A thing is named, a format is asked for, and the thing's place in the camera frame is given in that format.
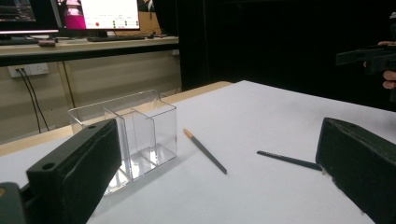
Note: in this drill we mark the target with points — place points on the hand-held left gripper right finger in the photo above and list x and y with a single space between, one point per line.
361 161

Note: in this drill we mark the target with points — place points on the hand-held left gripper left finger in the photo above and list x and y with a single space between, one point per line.
77 168

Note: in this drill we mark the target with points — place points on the dark pencil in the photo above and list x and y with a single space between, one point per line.
286 159

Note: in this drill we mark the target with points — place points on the clear acrylic pen holder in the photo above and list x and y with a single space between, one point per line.
163 133

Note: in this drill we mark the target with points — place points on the grey pencil with orange end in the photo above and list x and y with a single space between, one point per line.
205 151

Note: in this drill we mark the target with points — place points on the black curtain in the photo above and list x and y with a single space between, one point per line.
280 46

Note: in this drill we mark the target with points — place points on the white table cover board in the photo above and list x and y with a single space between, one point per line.
249 193

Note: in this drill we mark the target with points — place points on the long wooden desk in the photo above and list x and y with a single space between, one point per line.
93 46

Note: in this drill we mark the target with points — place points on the small dark device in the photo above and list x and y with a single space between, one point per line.
46 43

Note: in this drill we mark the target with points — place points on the black keyboard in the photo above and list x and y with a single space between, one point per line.
115 38

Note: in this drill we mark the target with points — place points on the wooden table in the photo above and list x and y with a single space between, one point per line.
193 93

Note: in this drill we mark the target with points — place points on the bright computer monitor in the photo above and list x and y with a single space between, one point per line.
106 14

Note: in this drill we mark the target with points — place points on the brown cardboard box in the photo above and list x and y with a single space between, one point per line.
151 23

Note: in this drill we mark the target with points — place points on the dark computer monitor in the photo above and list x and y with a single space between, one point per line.
21 15

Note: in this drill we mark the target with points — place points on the white wall socket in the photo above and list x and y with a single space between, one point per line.
31 69

